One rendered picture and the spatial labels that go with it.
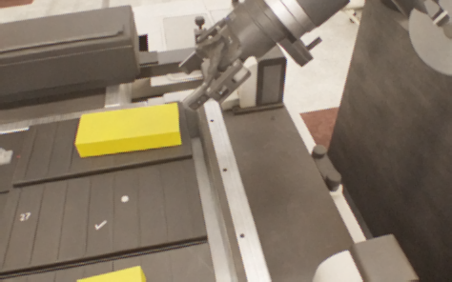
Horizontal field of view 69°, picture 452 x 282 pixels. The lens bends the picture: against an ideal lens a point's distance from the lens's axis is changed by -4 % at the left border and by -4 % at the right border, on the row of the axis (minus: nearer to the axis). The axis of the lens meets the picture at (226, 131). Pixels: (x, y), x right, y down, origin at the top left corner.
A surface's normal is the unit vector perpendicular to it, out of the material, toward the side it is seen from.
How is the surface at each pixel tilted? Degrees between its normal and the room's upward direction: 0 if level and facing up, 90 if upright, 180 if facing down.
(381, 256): 0
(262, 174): 0
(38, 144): 0
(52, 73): 90
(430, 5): 87
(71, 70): 90
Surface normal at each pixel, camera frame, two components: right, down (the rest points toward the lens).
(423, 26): -0.88, 0.37
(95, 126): -0.03, -0.72
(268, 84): 0.20, 0.68
